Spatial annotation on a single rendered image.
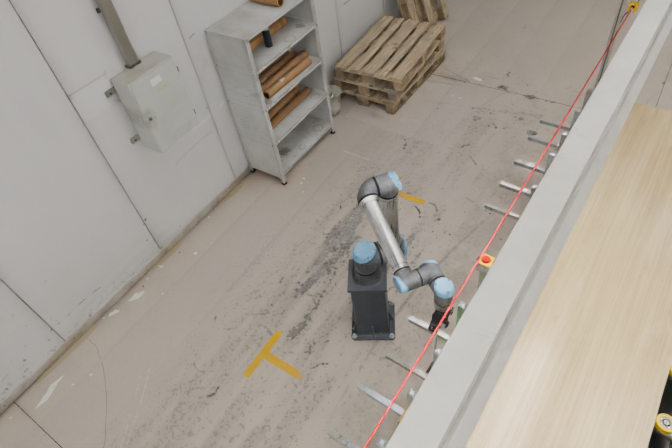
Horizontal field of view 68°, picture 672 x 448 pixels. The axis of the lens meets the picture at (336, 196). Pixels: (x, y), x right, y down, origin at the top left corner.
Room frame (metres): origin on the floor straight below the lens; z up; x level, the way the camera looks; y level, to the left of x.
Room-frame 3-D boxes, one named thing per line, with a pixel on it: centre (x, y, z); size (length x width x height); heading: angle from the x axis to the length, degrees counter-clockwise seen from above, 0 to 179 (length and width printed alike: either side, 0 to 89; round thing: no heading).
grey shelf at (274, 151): (4.04, 0.35, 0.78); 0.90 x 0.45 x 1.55; 139
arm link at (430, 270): (1.39, -0.39, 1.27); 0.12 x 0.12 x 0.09; 11
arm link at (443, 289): (1.28, -0.42, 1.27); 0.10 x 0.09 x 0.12; 11
